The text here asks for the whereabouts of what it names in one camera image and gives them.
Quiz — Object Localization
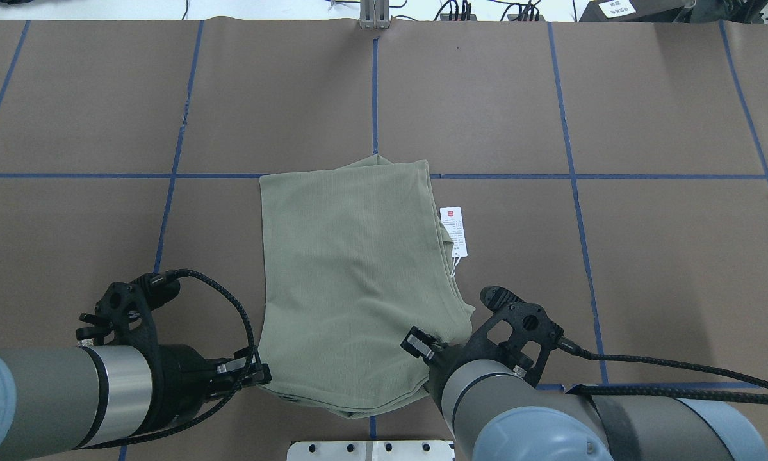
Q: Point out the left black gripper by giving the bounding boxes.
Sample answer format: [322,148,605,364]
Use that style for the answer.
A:
[147,344,272,432]

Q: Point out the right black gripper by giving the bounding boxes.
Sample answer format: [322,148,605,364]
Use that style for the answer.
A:
[402,327,487,398]

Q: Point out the olive green long-sleeve shirt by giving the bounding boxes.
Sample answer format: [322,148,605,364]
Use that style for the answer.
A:
[259,156,475,418]

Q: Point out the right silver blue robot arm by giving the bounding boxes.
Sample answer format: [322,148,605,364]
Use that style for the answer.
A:
[401,328,768,460]

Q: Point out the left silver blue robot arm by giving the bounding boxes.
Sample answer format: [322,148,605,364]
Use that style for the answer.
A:
[0,344,272,460]

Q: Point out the white paper price tag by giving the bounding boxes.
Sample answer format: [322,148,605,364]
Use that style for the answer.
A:
[439,206,468,259]

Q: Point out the black box with white label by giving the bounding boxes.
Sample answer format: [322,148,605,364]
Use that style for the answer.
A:
[578,1,697,23]

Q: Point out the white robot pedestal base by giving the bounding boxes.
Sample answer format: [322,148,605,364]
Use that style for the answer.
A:
[286,439,457,460]

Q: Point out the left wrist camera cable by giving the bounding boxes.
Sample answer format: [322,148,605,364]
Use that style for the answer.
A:
[79,269,259,449]

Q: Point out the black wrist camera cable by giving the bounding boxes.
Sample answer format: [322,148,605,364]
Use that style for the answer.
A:
[553,336,768,407]

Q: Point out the aluminium frame post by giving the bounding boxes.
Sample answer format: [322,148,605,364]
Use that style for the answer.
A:
[359,0,391,30]

